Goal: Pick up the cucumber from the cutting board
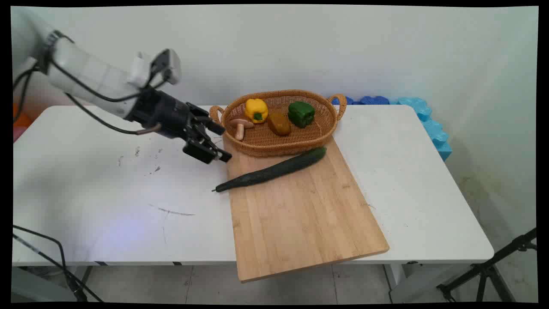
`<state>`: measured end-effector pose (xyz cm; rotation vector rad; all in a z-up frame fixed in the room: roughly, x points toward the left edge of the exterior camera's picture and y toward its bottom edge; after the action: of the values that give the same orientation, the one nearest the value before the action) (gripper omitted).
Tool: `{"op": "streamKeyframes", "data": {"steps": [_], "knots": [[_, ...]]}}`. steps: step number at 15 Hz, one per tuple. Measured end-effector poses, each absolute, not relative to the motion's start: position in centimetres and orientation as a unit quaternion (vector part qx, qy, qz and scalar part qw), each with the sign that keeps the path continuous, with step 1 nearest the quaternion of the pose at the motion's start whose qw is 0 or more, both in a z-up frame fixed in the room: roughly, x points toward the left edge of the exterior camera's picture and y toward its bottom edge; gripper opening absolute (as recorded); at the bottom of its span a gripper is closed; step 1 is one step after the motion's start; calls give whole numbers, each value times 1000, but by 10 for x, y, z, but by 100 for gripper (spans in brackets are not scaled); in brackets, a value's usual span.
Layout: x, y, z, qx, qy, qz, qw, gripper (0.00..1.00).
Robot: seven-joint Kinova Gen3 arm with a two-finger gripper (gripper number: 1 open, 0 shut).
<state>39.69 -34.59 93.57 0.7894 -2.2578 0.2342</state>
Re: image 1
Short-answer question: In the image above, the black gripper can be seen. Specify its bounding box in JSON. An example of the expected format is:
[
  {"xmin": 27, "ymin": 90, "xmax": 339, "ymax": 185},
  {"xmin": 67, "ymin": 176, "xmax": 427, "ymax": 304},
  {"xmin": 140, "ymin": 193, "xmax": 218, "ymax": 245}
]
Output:
[{"xmin": 128, "ymin": 89, "xmax": 233, "ymax": 165}]

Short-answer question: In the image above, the dark green cucumber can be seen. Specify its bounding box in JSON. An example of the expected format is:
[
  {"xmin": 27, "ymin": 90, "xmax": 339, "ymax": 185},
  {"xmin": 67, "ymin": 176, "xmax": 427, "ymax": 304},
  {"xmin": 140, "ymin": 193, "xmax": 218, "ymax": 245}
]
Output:
[{"xmin": 212, "ymin": 146, "xmax": 328, "ymax": 193}]

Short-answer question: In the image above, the brown mushroom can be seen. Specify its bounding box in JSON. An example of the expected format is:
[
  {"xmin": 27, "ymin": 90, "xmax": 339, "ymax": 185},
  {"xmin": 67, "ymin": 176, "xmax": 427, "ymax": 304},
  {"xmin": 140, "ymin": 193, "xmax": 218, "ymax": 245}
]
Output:
[{"xmin": 229, "ymin": 118, "xmax": 255, "ymax": 142}]

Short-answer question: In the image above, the yellow bell pepper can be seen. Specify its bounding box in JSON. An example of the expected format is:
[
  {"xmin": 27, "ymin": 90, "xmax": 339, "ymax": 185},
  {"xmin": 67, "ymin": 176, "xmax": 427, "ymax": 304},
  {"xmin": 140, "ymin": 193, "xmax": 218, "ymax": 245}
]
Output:
[{"xmin": 244, "ymin": 98, "xmax": 269, "ymax": 124}]

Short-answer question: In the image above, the woven wicker basket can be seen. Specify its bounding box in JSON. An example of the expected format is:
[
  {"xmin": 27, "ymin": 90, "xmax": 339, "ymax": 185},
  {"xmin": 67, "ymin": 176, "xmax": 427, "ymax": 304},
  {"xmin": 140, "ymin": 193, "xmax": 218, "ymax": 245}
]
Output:
[{"xmin": 209, "ymin": 89, "xmax": 347, "ymax": 158}]

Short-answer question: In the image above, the brown potato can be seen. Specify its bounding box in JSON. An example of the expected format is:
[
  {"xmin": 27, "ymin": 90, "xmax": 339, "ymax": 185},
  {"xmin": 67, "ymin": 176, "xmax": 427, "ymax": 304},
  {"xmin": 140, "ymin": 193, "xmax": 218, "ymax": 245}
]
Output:
[{"xmin": 268, "ymin": 112, "xmax": 293, "ymax": 137}]

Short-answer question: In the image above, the green bell pepper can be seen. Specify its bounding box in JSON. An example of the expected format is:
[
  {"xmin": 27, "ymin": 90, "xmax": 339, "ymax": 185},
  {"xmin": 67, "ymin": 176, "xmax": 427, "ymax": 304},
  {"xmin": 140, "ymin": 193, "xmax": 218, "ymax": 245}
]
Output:
[{"xmin": 287, "ymin": 101, "xmax": 316, "ymax": 129}]

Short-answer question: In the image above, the wooden cutting board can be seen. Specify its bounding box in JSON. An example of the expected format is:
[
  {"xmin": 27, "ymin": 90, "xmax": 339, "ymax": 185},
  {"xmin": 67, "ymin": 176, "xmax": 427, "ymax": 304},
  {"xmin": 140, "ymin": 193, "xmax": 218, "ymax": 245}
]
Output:
[{"xmin": 222, "ymin": 136, "xmax": 390, "ymax": 283}]

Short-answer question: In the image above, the orange box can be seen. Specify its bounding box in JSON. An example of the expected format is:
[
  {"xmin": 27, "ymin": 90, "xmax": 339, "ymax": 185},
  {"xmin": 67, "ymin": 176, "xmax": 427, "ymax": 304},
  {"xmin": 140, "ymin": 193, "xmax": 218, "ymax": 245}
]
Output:
[{"xmin": 12, "ymin": 102, "xmax": 33, "ymax": 143}]

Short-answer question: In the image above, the white table leg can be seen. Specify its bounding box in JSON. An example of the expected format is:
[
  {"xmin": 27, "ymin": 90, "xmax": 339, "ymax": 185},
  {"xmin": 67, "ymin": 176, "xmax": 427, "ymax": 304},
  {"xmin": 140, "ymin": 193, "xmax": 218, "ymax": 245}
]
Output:
[
  {"xmin": 12, "ymin": 266, "xmax": 94, "ymax": 303},
  {"xmin": 383, "ymin": 263, "xmax": 468, "ymax": 303}
]

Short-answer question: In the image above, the light blue foam mat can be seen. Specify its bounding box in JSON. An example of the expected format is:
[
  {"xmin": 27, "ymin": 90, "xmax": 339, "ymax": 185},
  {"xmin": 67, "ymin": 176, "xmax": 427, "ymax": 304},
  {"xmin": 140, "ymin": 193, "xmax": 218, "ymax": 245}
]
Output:
[{"xmin": 396, "ymin": 97, "xmax": 453, "ymax": 162}]

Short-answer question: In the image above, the black tripod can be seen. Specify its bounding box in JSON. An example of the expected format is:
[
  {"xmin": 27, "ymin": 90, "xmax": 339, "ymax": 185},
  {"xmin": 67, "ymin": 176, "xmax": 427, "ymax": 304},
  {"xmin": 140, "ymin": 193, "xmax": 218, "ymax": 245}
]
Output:
[{"xmin": 436, "ymin": 227, "xmax": 538, "ymax": 303}]

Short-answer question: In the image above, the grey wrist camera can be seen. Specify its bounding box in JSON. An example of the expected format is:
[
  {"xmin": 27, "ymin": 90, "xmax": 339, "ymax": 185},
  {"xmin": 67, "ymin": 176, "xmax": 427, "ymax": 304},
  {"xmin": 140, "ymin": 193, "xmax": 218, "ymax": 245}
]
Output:
[{"xmin": 151, "ymin": 48, "xmax": 182, "ymax": 85}]

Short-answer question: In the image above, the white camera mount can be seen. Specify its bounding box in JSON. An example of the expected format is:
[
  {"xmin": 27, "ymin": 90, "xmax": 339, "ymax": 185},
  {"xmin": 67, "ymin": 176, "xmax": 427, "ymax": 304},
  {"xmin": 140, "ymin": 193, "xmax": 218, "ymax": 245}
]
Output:
[{"xmin": 128, "ymin": 51, "xmax": 154, "ymax": 88}]

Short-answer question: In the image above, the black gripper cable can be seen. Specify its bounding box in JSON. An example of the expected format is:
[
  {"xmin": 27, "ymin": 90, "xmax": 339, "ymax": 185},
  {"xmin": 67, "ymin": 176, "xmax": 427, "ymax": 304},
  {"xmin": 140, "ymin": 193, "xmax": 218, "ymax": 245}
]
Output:
[{"xmin": 12, "ymin": 92, "xmax": 163, "ymax": 302}]

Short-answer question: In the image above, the black camera cable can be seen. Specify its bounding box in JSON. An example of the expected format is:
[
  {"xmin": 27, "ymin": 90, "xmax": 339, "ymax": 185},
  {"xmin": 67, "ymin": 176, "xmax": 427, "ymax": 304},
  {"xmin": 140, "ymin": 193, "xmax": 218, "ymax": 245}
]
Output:
[{"xmin": 12, "ymin": 31, "xmax": 170, "ymax": 302}]

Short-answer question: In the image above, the black cable strap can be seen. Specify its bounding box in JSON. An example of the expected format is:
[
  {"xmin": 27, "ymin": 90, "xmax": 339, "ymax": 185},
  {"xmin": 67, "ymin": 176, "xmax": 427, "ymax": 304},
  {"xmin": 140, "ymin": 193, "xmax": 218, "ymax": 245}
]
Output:
[{"xmin": 41, "ymin": 30, "xmax": 65, "ymax": 69}]

